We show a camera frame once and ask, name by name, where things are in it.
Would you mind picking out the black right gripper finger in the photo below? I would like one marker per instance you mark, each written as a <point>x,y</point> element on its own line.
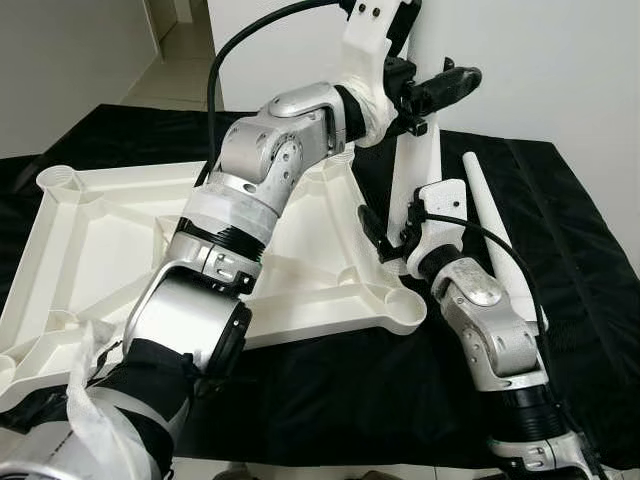
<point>375,235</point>

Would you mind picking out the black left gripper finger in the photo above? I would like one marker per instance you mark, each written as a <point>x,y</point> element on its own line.
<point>450,88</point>

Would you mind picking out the white plastic screw-in table leg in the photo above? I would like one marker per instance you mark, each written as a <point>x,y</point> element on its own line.
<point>490,215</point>
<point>415,170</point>

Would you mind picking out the white plastic children table top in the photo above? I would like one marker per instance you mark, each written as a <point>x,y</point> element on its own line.
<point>100,240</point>

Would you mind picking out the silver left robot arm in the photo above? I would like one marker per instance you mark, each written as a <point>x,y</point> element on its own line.
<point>270,150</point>

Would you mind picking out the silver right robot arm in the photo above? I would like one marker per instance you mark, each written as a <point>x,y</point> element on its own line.
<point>490,340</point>

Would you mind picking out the black fabric table cover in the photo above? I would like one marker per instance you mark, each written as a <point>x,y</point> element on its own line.
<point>350,400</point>

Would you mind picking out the grey right robot foot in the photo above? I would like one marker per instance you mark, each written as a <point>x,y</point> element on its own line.
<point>382,476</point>

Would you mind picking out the grey robot foot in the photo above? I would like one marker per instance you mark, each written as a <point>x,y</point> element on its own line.
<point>382,476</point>
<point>232,472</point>

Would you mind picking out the grey left robot foot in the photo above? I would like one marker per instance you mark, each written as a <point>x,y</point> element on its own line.
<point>232,472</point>

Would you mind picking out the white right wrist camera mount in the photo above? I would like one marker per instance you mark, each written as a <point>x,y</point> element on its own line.
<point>440,210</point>

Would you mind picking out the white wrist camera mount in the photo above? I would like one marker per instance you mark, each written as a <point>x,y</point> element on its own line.
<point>365,60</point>
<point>440,210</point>

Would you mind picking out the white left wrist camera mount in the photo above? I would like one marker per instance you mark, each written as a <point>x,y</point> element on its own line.
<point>365,60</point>

